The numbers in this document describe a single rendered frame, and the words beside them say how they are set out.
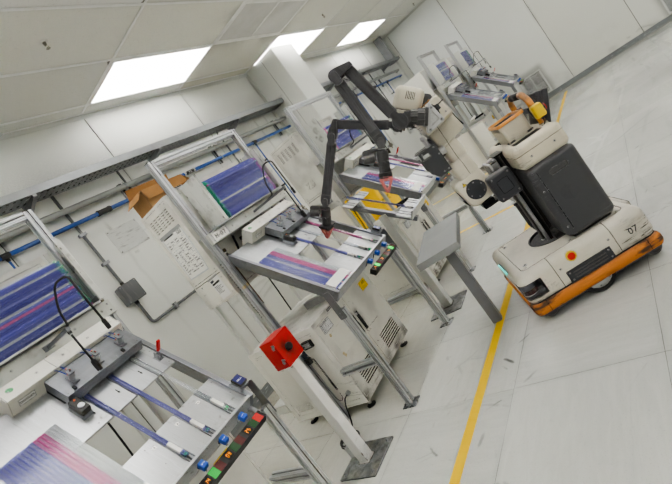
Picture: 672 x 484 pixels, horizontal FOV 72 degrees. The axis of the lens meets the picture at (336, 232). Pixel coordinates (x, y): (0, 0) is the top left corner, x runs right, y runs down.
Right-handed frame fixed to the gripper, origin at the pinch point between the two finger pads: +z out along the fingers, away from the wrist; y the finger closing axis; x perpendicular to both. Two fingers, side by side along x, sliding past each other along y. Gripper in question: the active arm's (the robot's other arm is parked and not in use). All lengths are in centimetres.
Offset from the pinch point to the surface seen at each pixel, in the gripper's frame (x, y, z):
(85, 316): -49, 132, -18
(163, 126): -243, -114, -24
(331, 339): 22, 43, 42
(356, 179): -22, -96, 0
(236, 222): -46, 29, -16
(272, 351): 17, 92, 11
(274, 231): -28.2, 16.5, -6.6
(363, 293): 21.2, -5.2, 41.1
